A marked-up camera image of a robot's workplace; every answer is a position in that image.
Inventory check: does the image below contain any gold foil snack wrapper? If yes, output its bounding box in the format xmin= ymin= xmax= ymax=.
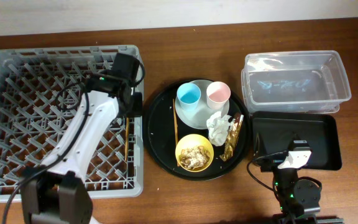
xmin=220 ymin=113 xmax=244 ymax=162

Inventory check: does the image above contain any white paper napkin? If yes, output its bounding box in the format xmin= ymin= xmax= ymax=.
xmin=206 ymin=111 xmax=232 ymax=146

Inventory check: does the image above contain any light blue plastic cup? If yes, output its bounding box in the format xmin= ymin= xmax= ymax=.
xmin=177 ymin=83 xmax=201 ymax=111

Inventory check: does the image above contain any food scraps pile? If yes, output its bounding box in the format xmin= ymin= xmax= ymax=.
xmin=179 ymin=146 xmax=210 ymax=170

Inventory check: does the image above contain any yellow bowl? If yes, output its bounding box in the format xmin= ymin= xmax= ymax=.
xmin=175 ymin=134 xmax=214 ymax=172

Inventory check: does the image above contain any brown wooden chopstick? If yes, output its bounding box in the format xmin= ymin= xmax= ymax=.
xmin=172 ymin=98 xmax=181 ymax=167
xmin=124 ymin=117 xmax=130 ymax=162

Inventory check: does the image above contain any pink plastic cup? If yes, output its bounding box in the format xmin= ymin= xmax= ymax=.
xmin=206 ymin=82 xmax=231 ymax=110

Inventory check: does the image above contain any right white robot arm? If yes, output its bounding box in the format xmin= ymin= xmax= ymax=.
xmin=260 ymin=159 xmax=322 ymax=224

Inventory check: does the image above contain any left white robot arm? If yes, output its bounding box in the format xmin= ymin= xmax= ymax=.
xmin=19 ymin=53 xmax=145 ymax=223

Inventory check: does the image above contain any grey plastic dishwasher rack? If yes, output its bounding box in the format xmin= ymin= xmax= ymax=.
xmin=0 ymin=45 xmax=144 ymax=203

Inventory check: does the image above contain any black rectangular tray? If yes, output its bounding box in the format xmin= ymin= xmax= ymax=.
xmin=252 ymin=111 xmax=342 ymax=170

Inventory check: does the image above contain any round black tray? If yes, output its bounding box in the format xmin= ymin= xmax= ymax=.
xmin=143 ymin=79 xmax=252 ymax=181

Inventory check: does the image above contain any grey round plate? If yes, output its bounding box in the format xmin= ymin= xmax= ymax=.
xmin=175 ymin=80 xmax=229 ymax=129

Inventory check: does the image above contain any clear plastic bin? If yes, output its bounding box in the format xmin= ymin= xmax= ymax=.
xmin=241 ymin=50 xmax=352 ymax=113

